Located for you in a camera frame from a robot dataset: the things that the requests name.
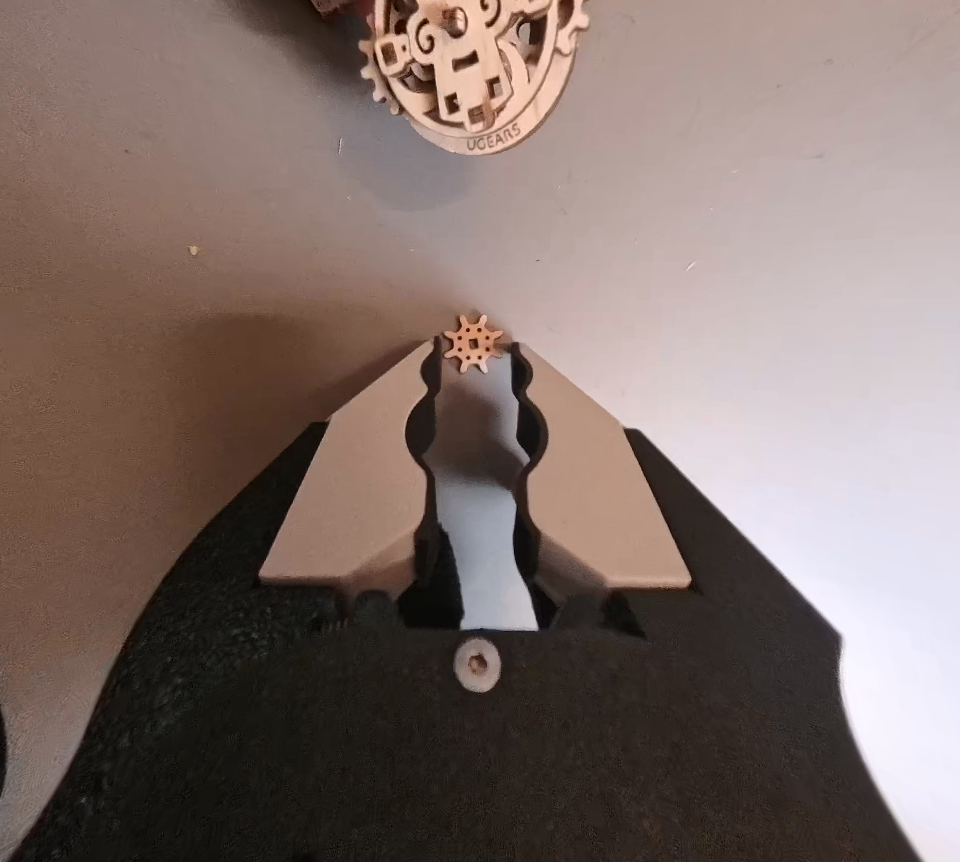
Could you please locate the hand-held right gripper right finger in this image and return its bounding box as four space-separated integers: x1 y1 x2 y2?
510 341 693 589

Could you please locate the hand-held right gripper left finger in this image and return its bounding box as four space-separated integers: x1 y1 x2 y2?
258 337 451 598

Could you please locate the round wooden gear model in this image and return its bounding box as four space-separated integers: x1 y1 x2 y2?
357 0 598 156

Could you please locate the small wooden gear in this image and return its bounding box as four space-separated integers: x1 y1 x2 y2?
441 312 506 375

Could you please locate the grey desk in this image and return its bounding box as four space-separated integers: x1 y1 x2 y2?
0 0 960 844

